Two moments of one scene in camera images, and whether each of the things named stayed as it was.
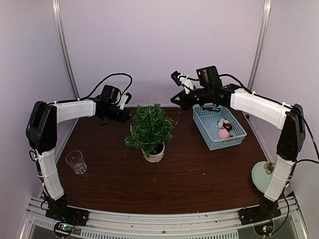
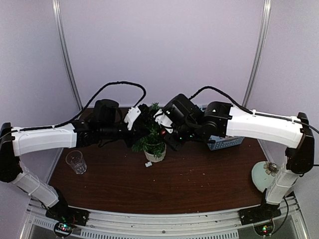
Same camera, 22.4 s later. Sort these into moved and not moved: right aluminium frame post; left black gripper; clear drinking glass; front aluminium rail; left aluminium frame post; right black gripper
Moved: left black gripper; right black gripper
Not moved: front aluminium rail; left aluminium frame post; right aluminium frame post; clear drinking glass
